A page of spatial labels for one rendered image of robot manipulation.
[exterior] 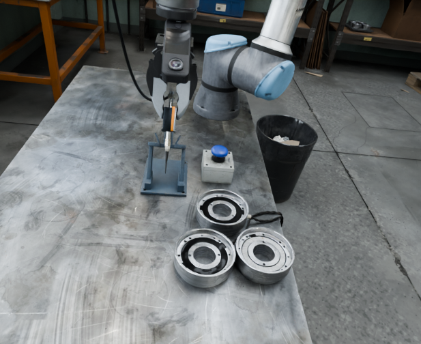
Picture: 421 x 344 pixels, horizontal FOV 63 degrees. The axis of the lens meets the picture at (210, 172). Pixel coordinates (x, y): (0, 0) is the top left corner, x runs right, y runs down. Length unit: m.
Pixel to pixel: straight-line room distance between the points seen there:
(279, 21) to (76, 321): 0.79
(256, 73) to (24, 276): 0.69
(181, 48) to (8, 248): 0.45
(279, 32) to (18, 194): 0.71
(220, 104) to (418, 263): 1.45
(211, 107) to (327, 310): 1.05
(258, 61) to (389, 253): 1.42
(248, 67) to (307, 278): 1.10
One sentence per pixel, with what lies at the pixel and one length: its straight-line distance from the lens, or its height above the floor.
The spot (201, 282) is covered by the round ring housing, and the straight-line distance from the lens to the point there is 0.58.
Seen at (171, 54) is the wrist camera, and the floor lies 1.11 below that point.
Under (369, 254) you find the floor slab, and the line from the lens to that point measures 2.00.
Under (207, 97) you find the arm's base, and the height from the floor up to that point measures 0.86.
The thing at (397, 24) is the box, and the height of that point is 0.59.
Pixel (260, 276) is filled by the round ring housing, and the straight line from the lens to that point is 0.60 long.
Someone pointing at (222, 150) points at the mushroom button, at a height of 0.87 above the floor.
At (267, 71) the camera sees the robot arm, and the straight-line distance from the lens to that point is 0.93.
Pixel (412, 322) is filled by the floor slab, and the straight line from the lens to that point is 1.85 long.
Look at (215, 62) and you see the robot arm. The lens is 1.01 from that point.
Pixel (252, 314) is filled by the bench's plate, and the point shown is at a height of 0.80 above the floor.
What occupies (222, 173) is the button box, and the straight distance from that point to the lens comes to 0.78.
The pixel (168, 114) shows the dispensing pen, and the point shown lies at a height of 0.97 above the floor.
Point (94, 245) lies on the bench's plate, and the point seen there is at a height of 0.80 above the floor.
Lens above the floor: 1.30
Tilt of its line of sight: 37 degrees down
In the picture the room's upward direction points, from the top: 9 degrees clockwise
